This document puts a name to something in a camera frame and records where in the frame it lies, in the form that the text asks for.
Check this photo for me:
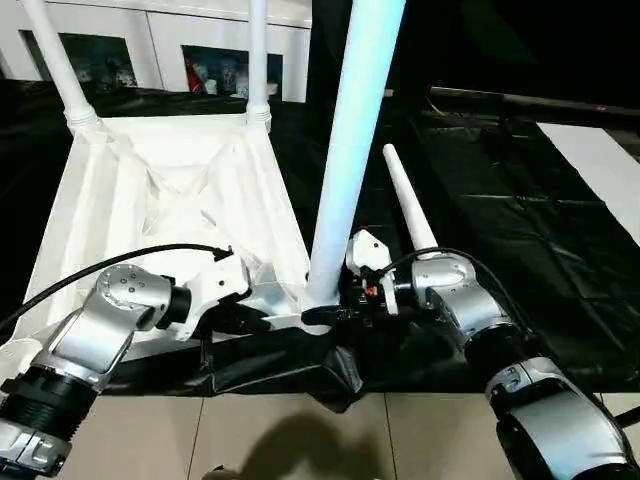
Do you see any black metal stand bar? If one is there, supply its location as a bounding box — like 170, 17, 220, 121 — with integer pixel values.
613, 405, 640, 430

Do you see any flat white board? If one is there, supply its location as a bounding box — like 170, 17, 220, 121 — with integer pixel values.
536, 121, 640, 235

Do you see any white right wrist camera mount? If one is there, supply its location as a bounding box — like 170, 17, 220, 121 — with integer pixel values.
345, 228, 400, 318

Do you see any white plastic table leg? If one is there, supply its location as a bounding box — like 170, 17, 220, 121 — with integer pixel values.
18, 0, 105, 135
381, 143, 442, 262
243, 0, 275, 127
301, 0, 410, 337

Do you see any black glossy mat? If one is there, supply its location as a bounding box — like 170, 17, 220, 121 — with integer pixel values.
0, 74, 640, 416

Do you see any white plastic table top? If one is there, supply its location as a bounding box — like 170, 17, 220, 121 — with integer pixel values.
0, 112, 347, 387

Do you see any red bottle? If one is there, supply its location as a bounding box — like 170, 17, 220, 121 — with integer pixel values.
184, 58, 204, 95

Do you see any white glass-door cabinet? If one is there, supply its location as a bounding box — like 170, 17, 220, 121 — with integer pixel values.
0, 0, 315, 105

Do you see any black left wrist camera cable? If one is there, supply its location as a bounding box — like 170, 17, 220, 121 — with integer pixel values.
0, 242, 236, 332

